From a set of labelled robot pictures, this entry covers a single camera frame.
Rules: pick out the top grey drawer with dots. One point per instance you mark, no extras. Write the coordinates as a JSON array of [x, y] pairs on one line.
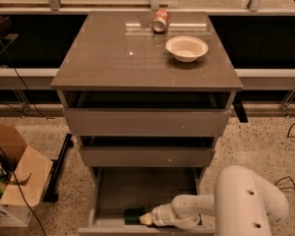
[[123, 123]]

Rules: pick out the red soda can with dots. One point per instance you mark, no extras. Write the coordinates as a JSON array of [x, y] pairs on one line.
[[160, 20]]

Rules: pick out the open cardboard box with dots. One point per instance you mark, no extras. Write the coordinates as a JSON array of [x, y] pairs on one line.
[[27, 182]]

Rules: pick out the middle grey drawer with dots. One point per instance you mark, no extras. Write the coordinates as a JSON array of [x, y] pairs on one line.
[[146, 157]]

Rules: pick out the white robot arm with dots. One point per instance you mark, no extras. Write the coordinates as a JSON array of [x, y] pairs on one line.
[[243, 204]]

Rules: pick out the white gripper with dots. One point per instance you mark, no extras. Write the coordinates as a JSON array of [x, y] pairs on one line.
[[159, 216]]

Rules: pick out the green yellow sponge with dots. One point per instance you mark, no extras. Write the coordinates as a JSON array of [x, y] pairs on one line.
[[132, 215]]

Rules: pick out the bottom grey open drawer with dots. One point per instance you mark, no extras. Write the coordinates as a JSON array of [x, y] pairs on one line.
[[119, 190]]

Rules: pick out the white paper bowl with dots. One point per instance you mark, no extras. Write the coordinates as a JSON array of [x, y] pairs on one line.
[[186, 49]]

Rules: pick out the black cabinet leg bar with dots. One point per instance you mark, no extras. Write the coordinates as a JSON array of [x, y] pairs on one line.
[[240, 111]]

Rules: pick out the grey drawer cabinet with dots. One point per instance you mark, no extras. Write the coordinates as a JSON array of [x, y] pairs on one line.
[[118, 63]]

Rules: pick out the black floor bar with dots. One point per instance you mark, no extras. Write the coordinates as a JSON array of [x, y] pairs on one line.
[[50, 195]]

